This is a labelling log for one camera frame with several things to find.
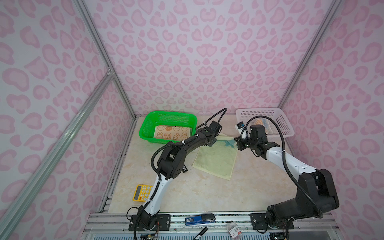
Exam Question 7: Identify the pale green towel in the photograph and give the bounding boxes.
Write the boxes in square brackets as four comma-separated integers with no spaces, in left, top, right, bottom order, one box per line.
[192,135,238,181]

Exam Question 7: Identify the white blue lettered towel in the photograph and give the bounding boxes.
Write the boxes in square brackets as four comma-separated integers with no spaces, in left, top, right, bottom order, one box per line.
[254,118,273,135]

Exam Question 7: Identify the cream orange patterned towel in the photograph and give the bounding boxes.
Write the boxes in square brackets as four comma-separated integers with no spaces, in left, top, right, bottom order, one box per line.
[154,125,192,142]

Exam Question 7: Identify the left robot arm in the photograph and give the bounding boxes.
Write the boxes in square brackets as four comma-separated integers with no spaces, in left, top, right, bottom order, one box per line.
[130,125,222,232]

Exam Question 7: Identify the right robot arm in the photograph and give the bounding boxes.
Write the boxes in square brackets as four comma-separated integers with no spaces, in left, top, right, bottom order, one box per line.
[235,137,340,228]

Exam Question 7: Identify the white plastic basket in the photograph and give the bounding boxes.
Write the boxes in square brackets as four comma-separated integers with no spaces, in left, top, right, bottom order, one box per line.
[236,108,295,142]

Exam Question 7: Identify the black marker device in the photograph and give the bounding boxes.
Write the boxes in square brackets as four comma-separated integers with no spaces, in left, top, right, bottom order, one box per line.
[182,165,188,173]

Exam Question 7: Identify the green plastic basket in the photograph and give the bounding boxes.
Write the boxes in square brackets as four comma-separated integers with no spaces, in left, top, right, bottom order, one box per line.
[139,111,198,144]

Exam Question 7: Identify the blue stapler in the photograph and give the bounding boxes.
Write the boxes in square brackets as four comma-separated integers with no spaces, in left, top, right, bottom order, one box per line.
[185,213,216,226]

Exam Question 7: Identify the yellow calculator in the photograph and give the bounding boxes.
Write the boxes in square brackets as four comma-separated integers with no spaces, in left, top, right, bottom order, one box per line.
[133,185,153,202]

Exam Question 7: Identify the small plastic bag red label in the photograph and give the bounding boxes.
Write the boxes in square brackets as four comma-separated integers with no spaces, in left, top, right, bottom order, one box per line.
[226,222,242,240]

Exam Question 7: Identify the black pen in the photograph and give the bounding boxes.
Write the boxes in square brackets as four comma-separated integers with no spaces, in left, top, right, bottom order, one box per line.
[194,227,208,240]

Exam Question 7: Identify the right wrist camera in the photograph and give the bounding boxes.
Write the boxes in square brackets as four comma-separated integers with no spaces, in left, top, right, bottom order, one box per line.
[236,122,268,142]

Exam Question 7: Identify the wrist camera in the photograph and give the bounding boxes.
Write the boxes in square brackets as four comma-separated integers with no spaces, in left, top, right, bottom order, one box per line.
[209,121,222,137]
[236,122,268,142]

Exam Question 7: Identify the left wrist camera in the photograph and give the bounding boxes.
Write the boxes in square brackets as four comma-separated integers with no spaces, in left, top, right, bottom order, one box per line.
[209,121,222,137]

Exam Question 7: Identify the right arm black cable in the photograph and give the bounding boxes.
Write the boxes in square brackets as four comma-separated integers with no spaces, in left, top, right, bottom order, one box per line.
[239,115,324,219]

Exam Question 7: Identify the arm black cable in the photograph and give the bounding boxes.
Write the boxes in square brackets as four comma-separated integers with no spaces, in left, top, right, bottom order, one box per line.
[239,115,324,219]
[125,107,228,240]

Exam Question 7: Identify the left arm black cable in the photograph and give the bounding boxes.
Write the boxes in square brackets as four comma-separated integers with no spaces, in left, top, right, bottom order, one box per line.
[125,107,228,240]

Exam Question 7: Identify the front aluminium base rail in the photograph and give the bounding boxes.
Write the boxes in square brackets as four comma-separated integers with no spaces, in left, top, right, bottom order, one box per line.
[81,211,344,240]

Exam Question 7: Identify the aluminium frame rail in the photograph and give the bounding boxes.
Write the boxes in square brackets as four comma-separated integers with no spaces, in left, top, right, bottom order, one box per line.
[1,1,132,240]

